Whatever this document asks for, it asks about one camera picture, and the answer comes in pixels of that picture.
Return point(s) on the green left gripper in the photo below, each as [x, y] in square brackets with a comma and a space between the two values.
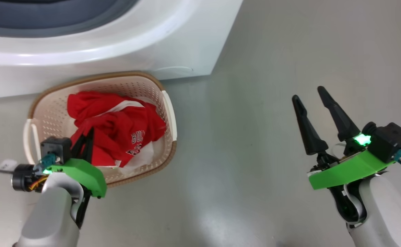
[83, 175]

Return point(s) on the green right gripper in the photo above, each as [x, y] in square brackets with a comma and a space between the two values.
[348, 171]

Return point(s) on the red and white jersey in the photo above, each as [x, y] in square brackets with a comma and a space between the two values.
[118, 127]

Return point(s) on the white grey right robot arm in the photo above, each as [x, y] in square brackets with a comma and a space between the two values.
[385, 212]

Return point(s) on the beige perforated laundry basket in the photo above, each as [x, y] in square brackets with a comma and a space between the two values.
[56, 109]

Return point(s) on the white washing machine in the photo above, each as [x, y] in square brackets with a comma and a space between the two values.
[101, 51]

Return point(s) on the round drain filter cover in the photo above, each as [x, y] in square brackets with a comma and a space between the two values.
[173, 70]

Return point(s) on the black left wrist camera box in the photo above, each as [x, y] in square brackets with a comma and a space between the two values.
[54, 147]

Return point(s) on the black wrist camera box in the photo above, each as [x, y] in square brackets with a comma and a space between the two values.
[54, 147]
[389, 139]

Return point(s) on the teal left camera connector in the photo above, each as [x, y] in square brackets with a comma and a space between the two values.
[47, 160]

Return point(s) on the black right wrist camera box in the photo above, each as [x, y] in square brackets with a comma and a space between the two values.
[389, 139]

